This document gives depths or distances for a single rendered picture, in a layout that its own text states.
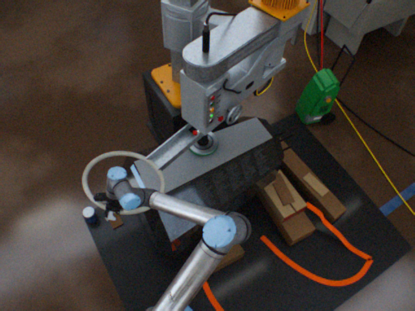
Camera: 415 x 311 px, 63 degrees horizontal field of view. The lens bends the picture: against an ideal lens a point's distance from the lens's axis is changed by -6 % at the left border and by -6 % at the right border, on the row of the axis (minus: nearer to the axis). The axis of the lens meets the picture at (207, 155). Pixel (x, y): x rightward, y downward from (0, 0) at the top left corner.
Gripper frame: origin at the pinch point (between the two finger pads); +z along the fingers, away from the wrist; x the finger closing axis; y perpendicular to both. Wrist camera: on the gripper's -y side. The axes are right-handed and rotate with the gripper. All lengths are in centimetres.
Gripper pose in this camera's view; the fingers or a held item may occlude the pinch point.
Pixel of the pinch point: (108, 215)
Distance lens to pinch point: 207.4
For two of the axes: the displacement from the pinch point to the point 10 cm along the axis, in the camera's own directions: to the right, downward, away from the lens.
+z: -2.5, 7.1, 6.6
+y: 9.5, 3.2, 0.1
